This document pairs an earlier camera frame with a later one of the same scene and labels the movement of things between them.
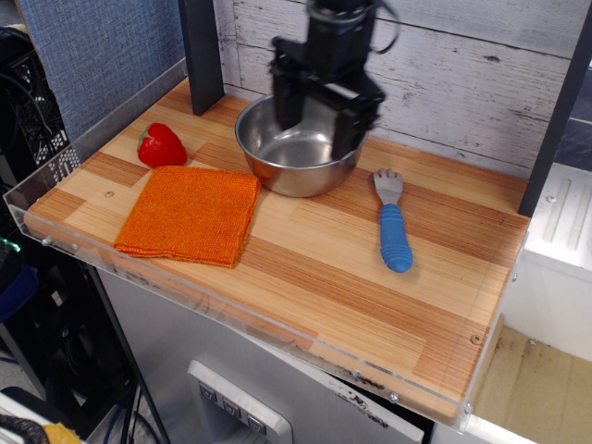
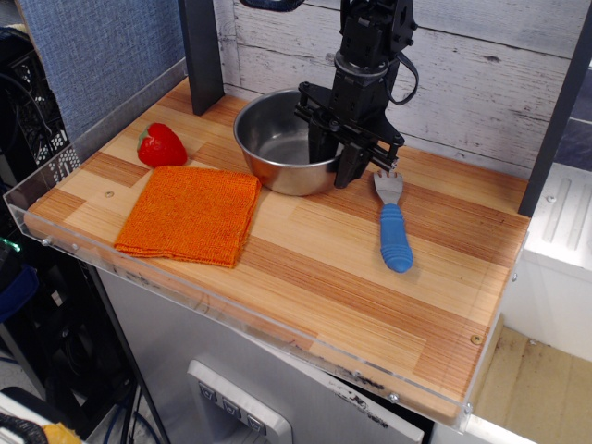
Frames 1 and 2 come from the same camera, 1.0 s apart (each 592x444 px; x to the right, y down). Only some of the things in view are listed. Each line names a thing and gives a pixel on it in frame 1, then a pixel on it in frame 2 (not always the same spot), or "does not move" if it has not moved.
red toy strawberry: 158,146 does not move
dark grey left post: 203,54 does not move
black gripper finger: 289,95 to 322,143
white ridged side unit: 549,292 does not move
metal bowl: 297,162 does not move
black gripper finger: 350,129 to 352,163
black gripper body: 332,64 to 354,110
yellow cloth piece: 59,434 does not move
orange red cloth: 191,214 does not move
